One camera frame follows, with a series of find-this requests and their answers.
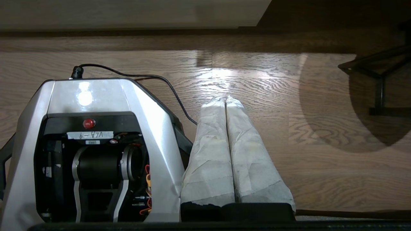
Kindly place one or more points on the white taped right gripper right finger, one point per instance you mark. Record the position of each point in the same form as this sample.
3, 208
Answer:
253, 170

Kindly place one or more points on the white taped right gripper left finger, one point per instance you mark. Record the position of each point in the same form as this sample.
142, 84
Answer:
210, 160

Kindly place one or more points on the white handwritten label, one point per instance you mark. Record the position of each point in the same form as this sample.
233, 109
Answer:
90, 135

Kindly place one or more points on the silver robot base chassis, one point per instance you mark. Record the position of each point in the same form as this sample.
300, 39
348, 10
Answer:
96, 96

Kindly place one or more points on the red emergency stop button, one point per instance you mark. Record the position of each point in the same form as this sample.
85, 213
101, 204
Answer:
89, 123

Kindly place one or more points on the black floor stand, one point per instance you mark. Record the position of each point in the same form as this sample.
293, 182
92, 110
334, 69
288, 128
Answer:
380, 80

